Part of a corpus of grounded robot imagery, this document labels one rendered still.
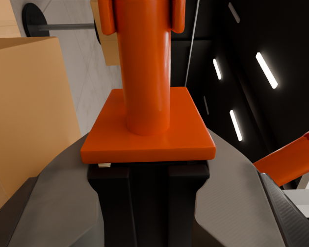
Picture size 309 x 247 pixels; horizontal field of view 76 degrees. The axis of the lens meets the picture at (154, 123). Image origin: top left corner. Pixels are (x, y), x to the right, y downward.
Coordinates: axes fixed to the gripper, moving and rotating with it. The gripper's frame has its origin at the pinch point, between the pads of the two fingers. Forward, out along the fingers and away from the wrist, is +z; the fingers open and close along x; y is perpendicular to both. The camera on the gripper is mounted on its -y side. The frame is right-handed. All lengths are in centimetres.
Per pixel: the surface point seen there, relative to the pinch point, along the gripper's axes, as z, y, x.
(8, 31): 71, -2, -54
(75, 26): 194, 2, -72
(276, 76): 443, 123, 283
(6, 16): 72, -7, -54
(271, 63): 477, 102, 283
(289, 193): 106, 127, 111
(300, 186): 188, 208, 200
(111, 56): 187, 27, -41
